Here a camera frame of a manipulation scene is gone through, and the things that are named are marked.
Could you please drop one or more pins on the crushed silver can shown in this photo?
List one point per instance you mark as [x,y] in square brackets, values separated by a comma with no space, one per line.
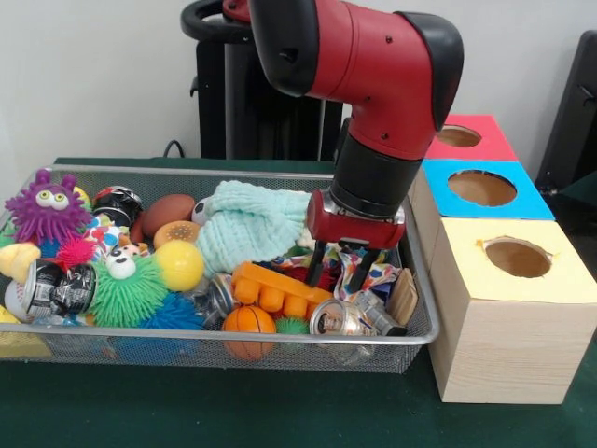
[340,319]

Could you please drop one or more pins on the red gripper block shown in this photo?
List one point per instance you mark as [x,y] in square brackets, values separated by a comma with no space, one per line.
[354,229]

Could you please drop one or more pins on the purple spiky monster toy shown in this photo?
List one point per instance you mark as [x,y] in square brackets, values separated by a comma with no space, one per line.
[45,210]

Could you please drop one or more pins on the orange building block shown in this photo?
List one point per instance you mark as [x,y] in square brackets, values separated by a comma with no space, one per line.
[275,287]

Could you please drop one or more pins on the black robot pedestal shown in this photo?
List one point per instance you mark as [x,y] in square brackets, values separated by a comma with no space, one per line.
[233,103]

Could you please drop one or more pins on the shallow clear bin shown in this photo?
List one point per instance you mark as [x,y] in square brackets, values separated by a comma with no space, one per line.
[410,308]

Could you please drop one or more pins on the dark green table cloth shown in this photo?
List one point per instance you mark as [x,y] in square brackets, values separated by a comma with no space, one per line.
[233,411]

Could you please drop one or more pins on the small orange basketball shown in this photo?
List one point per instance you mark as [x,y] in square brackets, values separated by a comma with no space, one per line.
[249,324]

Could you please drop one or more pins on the green spiky ball with eyes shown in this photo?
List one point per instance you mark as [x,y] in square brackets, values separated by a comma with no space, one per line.
[126,291]

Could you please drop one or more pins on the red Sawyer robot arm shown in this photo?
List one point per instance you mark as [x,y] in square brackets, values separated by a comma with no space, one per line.
[382,65]

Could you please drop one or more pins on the yellow ball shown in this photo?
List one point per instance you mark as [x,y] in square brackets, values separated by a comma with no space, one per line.
[179,266]

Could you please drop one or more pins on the colourful patterned cloth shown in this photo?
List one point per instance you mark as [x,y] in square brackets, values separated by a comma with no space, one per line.
[382,273]

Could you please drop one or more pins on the wooden box with three holes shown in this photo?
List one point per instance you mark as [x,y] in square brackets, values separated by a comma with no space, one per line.
[504,317]

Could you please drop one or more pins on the light teal cloth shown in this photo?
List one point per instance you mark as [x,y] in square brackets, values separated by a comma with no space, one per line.
[247,224]

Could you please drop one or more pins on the small brown football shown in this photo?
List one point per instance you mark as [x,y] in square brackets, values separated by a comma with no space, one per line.
[168,213]

